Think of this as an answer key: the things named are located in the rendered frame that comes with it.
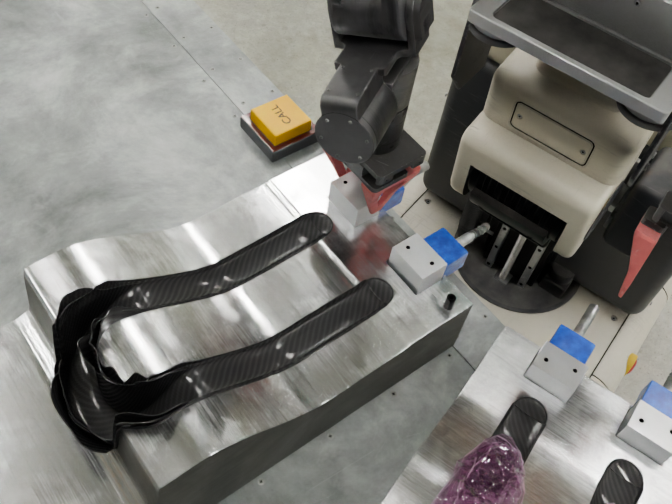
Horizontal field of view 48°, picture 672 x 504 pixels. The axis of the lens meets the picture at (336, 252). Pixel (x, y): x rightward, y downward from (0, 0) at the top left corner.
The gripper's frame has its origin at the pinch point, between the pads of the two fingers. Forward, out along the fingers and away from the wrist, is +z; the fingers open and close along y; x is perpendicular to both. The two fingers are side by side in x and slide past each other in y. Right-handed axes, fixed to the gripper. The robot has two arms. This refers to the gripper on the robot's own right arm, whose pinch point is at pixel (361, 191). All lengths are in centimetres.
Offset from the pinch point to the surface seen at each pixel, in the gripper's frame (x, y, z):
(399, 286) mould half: -3.6, 11.4, 2.0
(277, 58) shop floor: 70, -110, 92
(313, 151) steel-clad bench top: 6.0, -15.7, 11.2
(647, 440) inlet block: 6.0, 38.7, 3.1
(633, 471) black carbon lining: 4.0, 40.0, 5.7
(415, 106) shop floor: 94, -71, 92
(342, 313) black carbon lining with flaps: -10.4, 10.3, 2.9
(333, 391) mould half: -16.7, 16.9, 2.6
